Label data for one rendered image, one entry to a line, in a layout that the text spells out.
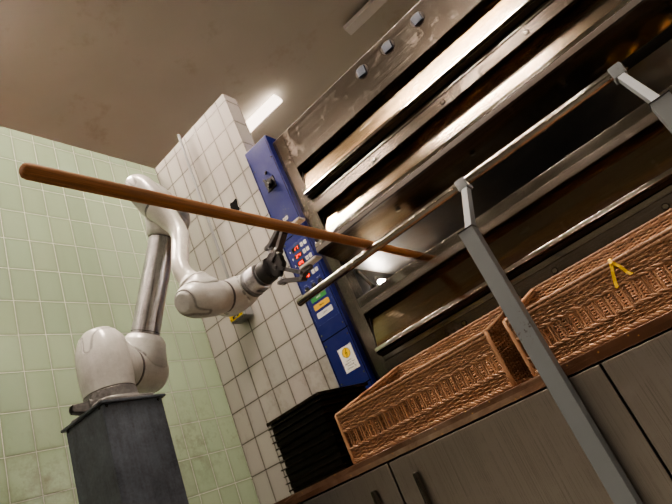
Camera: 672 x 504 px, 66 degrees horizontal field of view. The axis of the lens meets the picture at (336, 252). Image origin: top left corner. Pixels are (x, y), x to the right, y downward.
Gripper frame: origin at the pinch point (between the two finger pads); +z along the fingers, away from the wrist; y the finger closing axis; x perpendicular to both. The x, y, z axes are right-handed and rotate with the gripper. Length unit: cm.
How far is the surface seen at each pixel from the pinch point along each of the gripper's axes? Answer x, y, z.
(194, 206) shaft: 44.9, 1.3, 4.4
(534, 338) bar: -3, 54, 42
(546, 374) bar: -3, 62, 40
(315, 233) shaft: 1.7, 1.1, 4.2
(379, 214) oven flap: -53, -19, 2
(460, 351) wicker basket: -13, 47, 21
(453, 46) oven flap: -64, -64, 57
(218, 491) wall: -43, 45, -119
